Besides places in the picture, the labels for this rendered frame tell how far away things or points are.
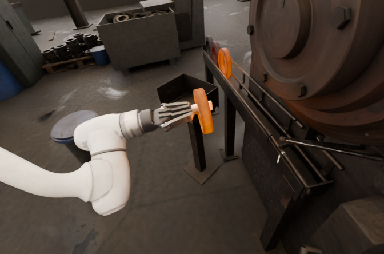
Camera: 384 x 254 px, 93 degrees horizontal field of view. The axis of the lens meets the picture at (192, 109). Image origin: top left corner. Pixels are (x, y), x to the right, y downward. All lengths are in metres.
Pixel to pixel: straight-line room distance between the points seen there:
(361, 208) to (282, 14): 0.41
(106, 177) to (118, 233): 0.87
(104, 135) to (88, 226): 1.00
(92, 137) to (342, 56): 0.59
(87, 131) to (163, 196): 0.89
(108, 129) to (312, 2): 0.55
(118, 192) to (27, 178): 0.20
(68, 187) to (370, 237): 0.64
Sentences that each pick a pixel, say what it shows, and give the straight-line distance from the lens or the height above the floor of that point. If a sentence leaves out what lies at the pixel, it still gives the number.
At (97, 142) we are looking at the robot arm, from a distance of 0.61.
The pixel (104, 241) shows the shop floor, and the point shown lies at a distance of 1.43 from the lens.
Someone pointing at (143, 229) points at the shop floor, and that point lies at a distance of 1.36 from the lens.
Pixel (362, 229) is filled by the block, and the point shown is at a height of 0.80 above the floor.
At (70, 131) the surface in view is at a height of 0.43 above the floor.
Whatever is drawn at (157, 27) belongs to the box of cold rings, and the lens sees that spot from 2.75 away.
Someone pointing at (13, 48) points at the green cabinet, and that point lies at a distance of 3.80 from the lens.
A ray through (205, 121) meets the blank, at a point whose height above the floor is 0.85.
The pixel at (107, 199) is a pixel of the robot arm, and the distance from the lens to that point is 0.58.
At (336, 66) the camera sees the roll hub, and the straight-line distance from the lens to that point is 0.30.
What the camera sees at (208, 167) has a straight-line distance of 1.45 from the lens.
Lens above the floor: 1.22
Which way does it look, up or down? 39 degrees down
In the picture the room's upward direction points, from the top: 9 degrees counter-clockwise
